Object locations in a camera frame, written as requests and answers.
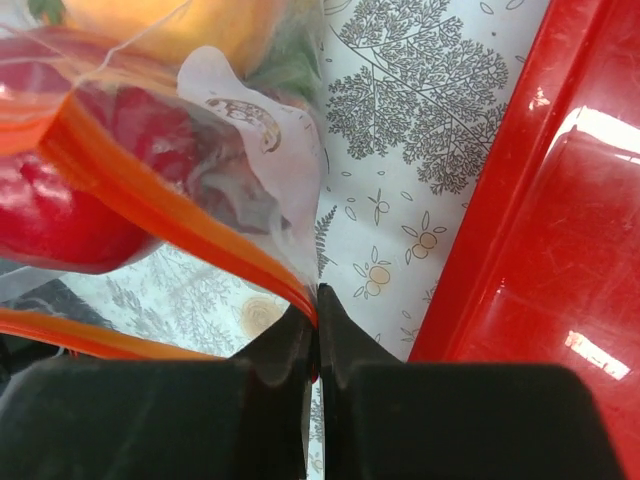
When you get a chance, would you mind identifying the red plastic tray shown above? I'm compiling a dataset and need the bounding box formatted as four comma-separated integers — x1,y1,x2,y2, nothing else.
409,0,639,479

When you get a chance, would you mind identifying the glossy red apple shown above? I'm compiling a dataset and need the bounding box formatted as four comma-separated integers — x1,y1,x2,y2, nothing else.
1,27,197,274

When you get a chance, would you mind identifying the peach fruit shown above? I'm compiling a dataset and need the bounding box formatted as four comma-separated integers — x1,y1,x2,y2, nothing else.
63,0,288,76

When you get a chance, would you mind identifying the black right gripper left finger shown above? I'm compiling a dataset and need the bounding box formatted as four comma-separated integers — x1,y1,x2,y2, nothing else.
1,307,316,479

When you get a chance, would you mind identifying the clear zip bag orange zipper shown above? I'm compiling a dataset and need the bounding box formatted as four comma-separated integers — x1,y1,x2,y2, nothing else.
1,1,324,359

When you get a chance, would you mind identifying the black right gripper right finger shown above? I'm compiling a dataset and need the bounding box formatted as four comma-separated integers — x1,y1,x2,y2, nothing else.
317,285,625,479

